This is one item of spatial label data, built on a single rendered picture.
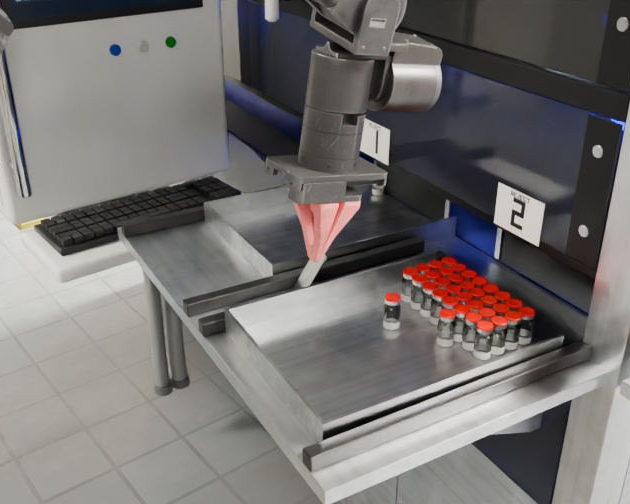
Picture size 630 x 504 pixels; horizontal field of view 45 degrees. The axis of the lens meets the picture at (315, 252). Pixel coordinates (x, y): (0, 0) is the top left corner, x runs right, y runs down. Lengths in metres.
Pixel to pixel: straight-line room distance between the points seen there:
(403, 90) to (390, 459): 0.37
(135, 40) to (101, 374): 1.24
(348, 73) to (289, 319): 0.44
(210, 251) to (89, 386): 1.30
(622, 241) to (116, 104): 1.03
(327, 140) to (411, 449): 0.34
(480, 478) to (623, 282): 0.48
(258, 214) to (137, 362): 1.28
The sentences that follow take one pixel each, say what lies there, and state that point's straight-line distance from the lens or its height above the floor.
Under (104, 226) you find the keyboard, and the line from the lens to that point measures 1.46.
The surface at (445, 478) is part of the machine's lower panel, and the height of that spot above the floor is 0.48.
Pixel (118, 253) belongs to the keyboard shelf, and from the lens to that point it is 1.41.
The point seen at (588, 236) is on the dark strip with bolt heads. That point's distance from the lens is 0.96.
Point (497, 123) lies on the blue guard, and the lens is 1.03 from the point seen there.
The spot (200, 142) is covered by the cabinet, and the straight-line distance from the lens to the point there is 1.69.
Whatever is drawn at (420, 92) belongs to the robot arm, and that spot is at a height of 1.24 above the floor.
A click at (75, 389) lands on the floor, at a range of 2.46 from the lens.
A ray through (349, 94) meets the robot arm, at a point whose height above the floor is 1.25.
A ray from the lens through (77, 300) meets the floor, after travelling 2.92.
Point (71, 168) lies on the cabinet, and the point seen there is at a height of 0.89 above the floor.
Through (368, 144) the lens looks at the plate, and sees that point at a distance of 1.29.
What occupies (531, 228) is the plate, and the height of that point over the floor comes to 1.01.
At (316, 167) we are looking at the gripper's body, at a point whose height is 1.18.
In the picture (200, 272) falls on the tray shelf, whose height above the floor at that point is 0.88.
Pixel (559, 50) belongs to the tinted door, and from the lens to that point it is 0.96.
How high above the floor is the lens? 1.43
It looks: 27 degrees down
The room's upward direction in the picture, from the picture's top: straight up
